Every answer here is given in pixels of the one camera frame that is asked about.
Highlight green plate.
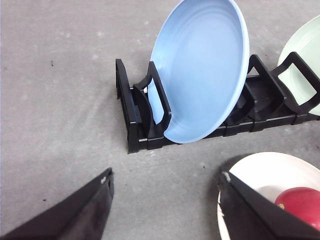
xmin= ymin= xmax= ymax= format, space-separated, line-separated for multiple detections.
xmin=277 ymin=14 xmax=320 ymax=116

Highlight black plate rack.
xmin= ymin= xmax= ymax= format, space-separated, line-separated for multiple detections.
xmin=115 ymin=51 xmax=320 ymax=154

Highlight white plate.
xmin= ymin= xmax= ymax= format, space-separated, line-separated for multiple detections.
xmin=217 ymin=151 xmax=320 ymax=240

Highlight blue plate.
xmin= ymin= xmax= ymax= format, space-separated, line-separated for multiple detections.
xmin=150 ymin=0 xmax=250 ymax=144

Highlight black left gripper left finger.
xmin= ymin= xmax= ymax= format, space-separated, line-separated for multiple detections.
xmin=0 ymin=168 xmax=115 ymax=240

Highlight red pomegranate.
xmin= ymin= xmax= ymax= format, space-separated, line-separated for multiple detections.
xmin=274 ymin=187 xmax=320 ymax=231

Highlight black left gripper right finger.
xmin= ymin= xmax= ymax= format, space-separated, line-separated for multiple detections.
xmin=218 ymin=171 xmax=320 ymax=240

